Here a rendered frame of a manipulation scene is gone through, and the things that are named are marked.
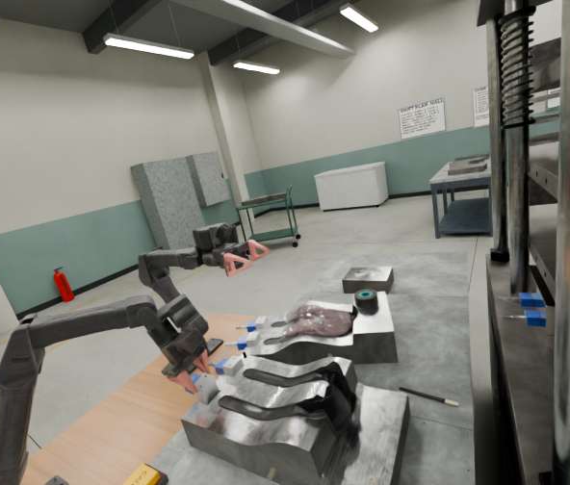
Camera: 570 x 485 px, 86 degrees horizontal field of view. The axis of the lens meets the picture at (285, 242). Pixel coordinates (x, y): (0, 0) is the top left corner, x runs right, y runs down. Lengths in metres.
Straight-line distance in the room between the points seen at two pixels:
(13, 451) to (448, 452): 0.91
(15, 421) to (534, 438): 1.09
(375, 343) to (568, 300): 0.57
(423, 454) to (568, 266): 0.49
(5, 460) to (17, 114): 5.81
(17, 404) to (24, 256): 5.28
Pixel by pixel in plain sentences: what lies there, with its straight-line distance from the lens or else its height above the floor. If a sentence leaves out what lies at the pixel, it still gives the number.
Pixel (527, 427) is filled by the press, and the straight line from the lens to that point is 0.94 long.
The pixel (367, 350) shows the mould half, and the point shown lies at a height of 0.85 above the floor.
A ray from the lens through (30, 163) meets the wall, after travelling 6.30.
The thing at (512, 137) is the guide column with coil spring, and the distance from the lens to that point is 1.23.
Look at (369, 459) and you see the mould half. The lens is 0.75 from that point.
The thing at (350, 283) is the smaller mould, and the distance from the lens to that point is 1.43.
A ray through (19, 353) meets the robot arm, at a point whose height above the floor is 1.19.
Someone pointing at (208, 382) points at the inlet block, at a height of 0.94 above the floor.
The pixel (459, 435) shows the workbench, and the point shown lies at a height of 0.80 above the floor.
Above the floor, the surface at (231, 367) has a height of 0.92.
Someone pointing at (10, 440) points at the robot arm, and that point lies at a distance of 0.95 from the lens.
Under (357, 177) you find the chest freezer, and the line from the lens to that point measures 7.19.
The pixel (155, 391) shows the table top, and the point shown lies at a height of 0.80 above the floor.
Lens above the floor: 1.45
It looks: 15 degrees down
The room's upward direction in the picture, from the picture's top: 12 degrees counter-clockwise
